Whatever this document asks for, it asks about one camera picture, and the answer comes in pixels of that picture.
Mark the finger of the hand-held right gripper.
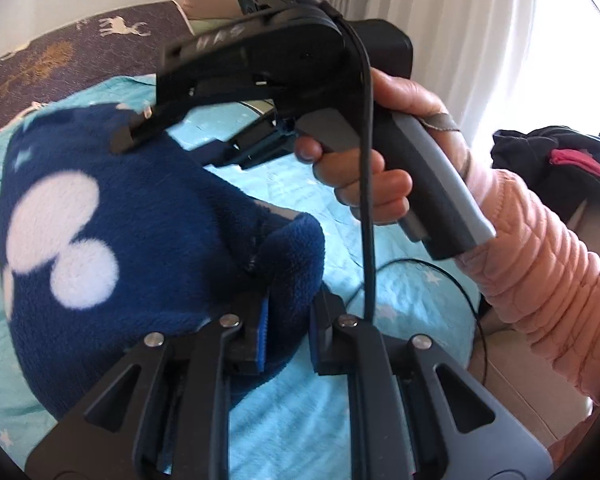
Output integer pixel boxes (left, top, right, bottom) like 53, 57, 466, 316
110, 85, 286, 156
195, 106, 301, 169

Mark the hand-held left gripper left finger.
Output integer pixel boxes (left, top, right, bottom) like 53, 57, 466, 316
25, 292, 272, 480

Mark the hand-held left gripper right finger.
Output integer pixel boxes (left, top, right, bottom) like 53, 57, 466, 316
310, 285, 553, 480

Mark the navy star-print fleece garment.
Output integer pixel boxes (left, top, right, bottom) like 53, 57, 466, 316
0, 102, 326, 421

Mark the person's right forearm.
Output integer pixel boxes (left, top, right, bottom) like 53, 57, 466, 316
452, 167, 600, 406

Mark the person's right hand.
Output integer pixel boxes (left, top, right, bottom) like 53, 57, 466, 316
295, 67, 476, 226

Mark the light blue quilted blanket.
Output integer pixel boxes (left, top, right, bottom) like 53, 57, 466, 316
0, 72, 481, 480

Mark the beige pillow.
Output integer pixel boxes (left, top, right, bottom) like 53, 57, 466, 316
187, 0, 246, 23

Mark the white curtain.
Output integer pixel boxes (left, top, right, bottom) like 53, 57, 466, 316
235, 0, 600, 136

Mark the black clothing with pink trim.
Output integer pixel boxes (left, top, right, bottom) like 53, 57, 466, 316
490, 127, 600, 261

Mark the thick black gripper cable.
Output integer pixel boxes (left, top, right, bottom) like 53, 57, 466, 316
295, 0, 381, 323

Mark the thin black cable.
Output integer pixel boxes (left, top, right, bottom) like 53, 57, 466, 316
345, 257, 488, 381

